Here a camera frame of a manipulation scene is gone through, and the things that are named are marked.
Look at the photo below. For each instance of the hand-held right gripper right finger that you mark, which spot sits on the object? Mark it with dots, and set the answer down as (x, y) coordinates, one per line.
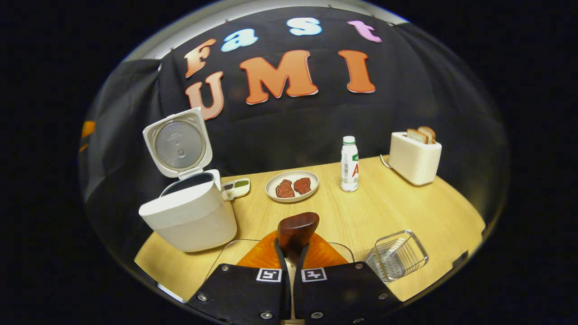
(301, 280)

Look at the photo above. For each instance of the white rice cooker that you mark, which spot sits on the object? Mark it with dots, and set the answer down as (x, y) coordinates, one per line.
(189, 216)

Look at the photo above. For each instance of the black backdrop cloth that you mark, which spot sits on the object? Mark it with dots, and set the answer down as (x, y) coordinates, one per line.
(429, 90)

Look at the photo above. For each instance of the white divided grain dish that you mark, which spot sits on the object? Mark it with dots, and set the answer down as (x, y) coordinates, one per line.
(235, 188)

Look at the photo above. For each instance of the brown wooden spoon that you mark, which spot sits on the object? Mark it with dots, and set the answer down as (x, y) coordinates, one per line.
(298, 230)

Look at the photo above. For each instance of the toast bread slice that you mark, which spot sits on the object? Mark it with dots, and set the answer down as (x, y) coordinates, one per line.
(416, 136)
(430, 133)

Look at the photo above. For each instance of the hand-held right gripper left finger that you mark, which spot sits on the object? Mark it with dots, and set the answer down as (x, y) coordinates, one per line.
(282, 280)

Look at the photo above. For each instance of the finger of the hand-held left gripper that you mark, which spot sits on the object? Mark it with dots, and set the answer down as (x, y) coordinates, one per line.
(87, 131)

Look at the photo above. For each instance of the white round plate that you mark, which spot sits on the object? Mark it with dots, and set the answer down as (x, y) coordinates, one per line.
(271, 189)

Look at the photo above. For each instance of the white drink bottle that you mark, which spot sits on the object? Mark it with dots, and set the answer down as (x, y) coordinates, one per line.
(349, 167)

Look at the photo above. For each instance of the brown meat piece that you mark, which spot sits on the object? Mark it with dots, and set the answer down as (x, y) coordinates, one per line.
(302, 185)
(284, 189)

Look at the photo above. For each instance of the white toaster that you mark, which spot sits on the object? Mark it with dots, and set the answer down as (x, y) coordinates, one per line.
(413, 162)

